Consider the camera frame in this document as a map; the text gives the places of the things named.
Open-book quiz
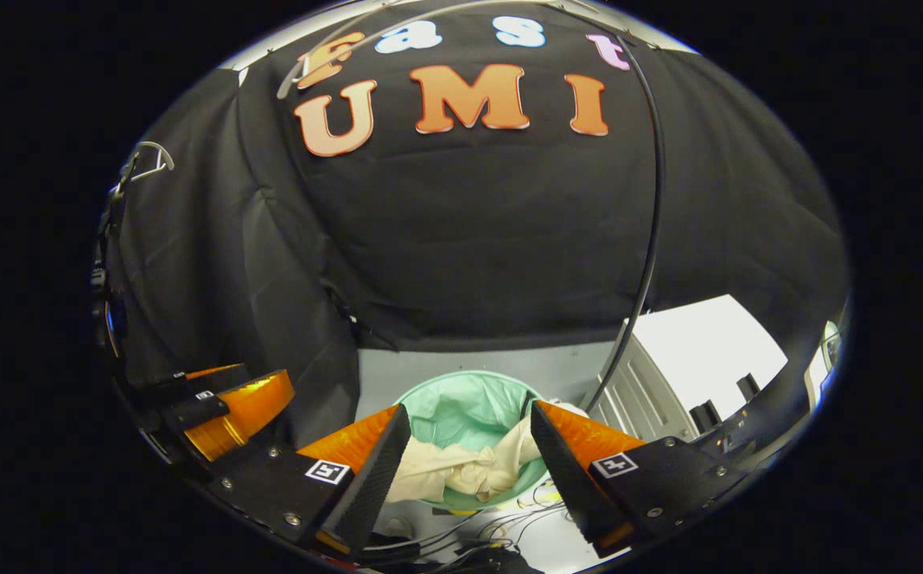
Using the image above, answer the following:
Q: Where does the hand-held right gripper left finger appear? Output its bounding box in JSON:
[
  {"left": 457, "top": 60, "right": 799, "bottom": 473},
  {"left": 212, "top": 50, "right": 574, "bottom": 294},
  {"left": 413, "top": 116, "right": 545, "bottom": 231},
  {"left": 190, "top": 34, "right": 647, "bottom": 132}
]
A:
[{"left": 205, "top": 403, "right": 413, "bottom": 556}]

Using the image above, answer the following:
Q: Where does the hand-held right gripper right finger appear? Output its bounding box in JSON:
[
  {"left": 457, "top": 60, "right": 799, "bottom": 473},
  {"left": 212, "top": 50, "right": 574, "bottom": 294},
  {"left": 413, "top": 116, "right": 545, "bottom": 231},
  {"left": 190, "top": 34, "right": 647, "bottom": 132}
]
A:
[{"left": 530, "top": 400, "right": 757, "bottom": 559}]

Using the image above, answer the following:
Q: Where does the cream button shirt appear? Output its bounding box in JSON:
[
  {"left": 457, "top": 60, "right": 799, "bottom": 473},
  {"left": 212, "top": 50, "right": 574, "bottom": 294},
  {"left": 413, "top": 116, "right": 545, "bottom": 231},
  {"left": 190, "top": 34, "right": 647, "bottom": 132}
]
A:
[{"left": 386, "top": 403, "right": 590, "bottom": 505}]

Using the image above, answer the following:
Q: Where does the green laundry hamper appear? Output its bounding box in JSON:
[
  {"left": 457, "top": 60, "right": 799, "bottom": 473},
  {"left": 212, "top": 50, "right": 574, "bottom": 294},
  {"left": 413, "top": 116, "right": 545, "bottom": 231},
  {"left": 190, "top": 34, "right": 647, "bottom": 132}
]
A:
[{"left": 394, "top": 369, "right": 558, "bottom": 511}]

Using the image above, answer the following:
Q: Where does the white empty clothes hanger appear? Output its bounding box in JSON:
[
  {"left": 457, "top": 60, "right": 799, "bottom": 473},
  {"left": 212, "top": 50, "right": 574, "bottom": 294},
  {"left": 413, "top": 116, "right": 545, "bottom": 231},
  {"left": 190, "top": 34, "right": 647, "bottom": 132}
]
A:
[{"left": 115, "top": 141, "right": 176, "bottom": 184}]

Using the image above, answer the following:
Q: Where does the black clothes rack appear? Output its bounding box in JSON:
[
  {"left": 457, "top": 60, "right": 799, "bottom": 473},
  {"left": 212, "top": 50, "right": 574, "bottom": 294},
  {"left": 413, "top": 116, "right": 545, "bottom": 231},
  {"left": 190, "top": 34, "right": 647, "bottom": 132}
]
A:
[{"left": 277, "top": 0, "right": 667, "bottom": 414}]

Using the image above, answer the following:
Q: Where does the white cabinet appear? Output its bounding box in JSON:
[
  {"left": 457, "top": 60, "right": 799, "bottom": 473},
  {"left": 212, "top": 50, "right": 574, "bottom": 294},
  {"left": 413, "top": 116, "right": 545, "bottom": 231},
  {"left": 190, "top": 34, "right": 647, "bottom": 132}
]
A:
[{"left": 589, "top": 295, "right": 791, "bottom": 441}]

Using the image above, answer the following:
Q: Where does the black backdrop cloth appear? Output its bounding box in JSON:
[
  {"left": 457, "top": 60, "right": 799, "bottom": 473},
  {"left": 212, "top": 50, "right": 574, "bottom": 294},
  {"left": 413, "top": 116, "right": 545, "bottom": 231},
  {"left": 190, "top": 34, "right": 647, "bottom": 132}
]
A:
[{"left": 95, "top": 0, "right": 853, "bottom": 447}]

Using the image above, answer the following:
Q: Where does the bundle of floor cables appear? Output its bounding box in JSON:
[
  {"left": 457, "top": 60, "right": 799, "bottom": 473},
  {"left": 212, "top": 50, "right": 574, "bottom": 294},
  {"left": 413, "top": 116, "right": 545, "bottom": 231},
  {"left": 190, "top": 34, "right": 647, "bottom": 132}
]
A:
[{"left": 366, "top": 478, "right": 582, "bottom": 574}]

